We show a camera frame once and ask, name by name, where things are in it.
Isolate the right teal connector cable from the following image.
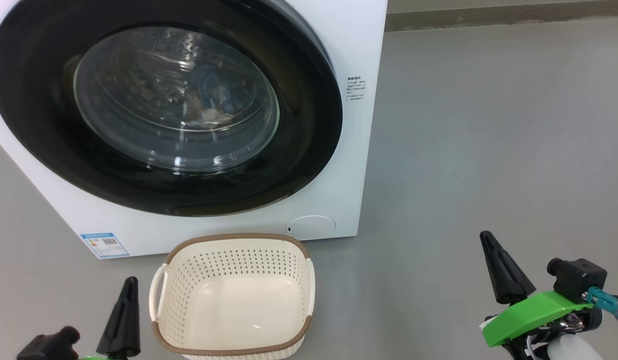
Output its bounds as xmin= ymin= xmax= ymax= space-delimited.
xmin=583 ymin=286 xmax=618 ymax=324

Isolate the black round glass door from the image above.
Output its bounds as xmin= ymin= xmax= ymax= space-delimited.
xmin=0 ymin=0 xmax=344 ymax=217

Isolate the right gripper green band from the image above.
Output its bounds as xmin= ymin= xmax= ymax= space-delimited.
xmin=480 ymin=230 xmax=603 ymax=348

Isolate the cream perforated laundry basket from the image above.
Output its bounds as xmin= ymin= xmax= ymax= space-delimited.
xmin=148 ymin=232 xmax=316 ymax=360

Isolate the dark baseboard strip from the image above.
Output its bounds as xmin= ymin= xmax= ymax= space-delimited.
xmin=385 ymin=3 xmax=618 ymax=33

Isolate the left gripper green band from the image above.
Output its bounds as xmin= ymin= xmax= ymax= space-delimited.
xmin=79 ymin=276 xmax=141 ymax=360

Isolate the blue energy label sticker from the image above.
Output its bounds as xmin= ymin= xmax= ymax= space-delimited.
xmin=80 ymin=231 xmax=130 ymax=260

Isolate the round filter cover flap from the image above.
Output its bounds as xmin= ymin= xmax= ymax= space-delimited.
xmin=286 ymin=215 xmax=337 ymax=240

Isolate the cream patterned garment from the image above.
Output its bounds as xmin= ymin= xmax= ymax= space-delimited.
xmin=186 ymin=109 xmax=235 ymax=128

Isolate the blue patterned garment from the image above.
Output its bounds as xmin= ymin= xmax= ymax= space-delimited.
xmin=189 ymin=64 xmax=250 ymax=115

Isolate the white washing machine body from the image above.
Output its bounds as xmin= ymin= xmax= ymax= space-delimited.
xmin=0 ymin=0 xmax=389 ymax=260

